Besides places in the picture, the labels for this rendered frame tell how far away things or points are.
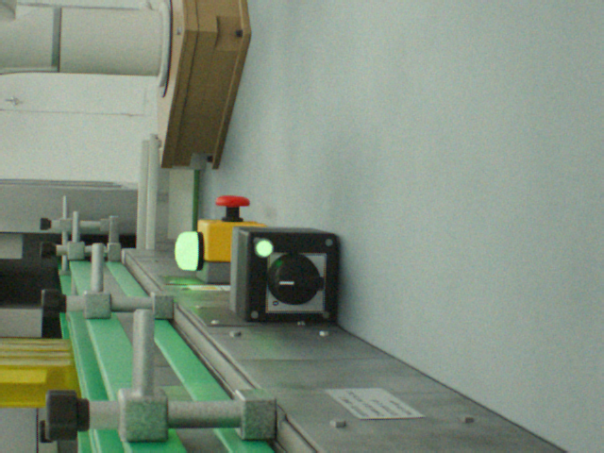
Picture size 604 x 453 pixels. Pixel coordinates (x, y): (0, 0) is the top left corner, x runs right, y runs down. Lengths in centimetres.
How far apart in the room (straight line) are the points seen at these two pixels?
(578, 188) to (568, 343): 8
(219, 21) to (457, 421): 90
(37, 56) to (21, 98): 373
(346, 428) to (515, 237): 15
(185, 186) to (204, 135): 19
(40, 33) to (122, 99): 376
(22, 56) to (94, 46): 10
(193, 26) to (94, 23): 19
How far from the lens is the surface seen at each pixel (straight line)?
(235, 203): 122
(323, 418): 59
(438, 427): 59
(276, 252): 92
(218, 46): 140
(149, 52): 152
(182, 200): 170
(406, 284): 78
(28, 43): 151
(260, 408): 60
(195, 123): 151
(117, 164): 526
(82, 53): 151
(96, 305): 105
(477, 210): 66
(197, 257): 122
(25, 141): 524
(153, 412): 60
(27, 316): 264
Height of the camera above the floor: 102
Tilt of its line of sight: 14 degrees down
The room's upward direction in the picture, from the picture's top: 89 degrees counter-clockwise
